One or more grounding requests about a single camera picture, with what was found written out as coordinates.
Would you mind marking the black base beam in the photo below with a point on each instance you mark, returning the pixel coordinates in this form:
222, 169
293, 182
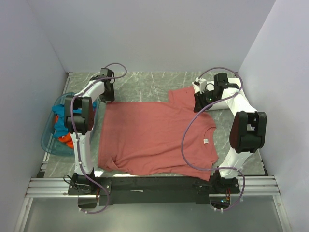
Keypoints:
167, 189

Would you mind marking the salmon pink t shirt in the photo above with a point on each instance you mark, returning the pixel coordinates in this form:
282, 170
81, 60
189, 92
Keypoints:
144, 138

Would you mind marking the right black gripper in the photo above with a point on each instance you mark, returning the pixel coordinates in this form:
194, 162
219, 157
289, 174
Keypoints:
200, 103

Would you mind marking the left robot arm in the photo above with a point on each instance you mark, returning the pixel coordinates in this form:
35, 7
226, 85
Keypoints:
81, 144

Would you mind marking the teal plastic basket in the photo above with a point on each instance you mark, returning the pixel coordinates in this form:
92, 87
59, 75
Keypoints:
49, 143

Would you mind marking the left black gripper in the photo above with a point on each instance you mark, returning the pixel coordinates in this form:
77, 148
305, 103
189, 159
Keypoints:
110, 97

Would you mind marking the blue t shirt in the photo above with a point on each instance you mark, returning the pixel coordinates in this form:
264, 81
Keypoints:
75, 115

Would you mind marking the folded white t shirt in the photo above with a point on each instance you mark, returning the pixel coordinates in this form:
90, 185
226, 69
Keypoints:
229, 94

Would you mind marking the orange t shirt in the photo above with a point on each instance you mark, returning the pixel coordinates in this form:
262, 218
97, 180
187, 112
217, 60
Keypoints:
66, 140

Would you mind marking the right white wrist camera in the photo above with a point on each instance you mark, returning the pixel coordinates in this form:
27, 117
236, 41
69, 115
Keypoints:
200, 85

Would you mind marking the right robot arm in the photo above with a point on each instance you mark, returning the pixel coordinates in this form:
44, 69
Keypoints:
248, 130

